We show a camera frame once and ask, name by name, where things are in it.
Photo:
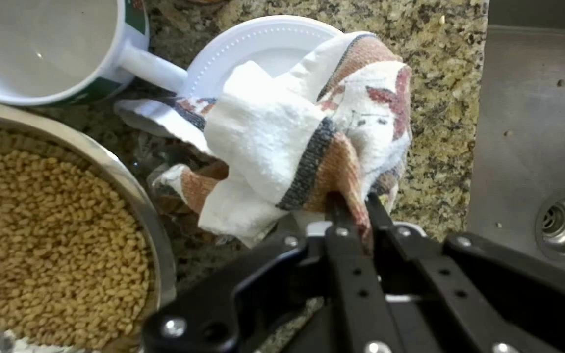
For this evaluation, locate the white green patterned bowl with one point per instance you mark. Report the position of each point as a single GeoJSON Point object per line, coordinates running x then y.
{"type": "Point", "coordinates": [73, 51]}

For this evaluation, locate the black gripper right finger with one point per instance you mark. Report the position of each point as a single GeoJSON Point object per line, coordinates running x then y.
{"type": "Point", "coordinates": [438, 306]}

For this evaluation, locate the stainless steel sink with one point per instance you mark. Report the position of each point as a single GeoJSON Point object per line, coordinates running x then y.
{"type": "Point", "coordinates": [518, 172]}

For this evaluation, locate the patterned kitchen towel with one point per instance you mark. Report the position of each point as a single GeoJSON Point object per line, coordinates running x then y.
{"type": "Point", "coordinates": [336, 121]}

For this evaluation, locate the steel bowl with cereal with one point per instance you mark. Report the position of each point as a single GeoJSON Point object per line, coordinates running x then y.
{"type": "Point", "coordinates": [83, 253]}

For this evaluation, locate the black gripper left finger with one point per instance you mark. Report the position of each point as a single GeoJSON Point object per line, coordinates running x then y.
{"type": "Point", "coordinates": [361, 311]}

